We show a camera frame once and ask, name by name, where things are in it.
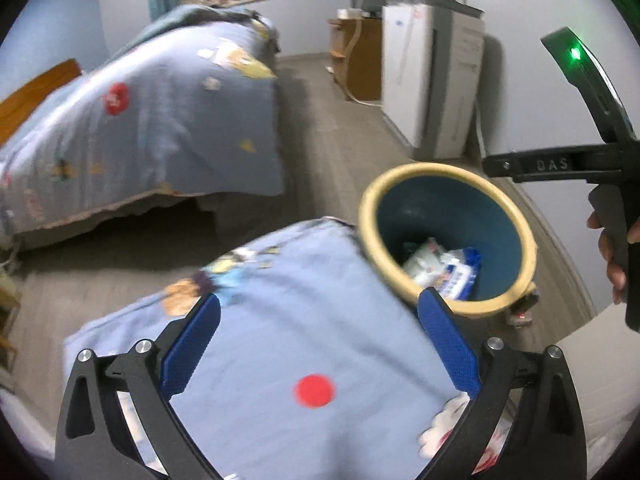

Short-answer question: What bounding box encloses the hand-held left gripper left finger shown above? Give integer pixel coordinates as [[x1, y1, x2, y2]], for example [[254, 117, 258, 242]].
[[54, 292, 222, 480]]

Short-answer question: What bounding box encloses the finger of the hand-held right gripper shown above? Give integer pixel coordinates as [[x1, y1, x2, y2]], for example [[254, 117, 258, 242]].
[[482, 150, 527, 181]]

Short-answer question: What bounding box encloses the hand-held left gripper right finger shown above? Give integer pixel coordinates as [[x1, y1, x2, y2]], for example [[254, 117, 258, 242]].
[[417, 287, 588, 480]]

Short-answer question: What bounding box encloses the teal bin with yellow rim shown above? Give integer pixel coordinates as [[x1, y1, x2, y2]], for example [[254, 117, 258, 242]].
[[357, 162, 538, 318]]

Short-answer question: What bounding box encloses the blue wet wipes pack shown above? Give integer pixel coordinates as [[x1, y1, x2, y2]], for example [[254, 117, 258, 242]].
[[435, 247, 483, 303]]

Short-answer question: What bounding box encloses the person's right hand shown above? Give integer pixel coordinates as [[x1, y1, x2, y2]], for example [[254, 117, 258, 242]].
[[586, 210, 627, 306]]

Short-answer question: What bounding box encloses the small device with red light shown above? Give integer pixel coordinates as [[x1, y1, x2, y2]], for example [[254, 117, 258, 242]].
[[505, 292, 539, 327]]

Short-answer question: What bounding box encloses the white air purifier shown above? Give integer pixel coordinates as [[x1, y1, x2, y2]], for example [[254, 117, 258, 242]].
[[381, 0, 486, 161]]

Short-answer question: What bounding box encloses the wooden cabinet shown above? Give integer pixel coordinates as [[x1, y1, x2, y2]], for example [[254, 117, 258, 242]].
[[327, 16, 384, 102]]

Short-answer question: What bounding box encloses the bed with cartoon duvet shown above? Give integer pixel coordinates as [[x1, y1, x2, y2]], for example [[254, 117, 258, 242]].
[[0, 5, 286, 233]]

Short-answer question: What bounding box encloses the wooden bed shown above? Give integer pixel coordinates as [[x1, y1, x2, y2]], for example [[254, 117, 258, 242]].
[[0, 59, 221, 251]]

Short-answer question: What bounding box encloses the white power cable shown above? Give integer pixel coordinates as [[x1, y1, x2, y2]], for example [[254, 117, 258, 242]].
[[344, 24, 386, 109]]

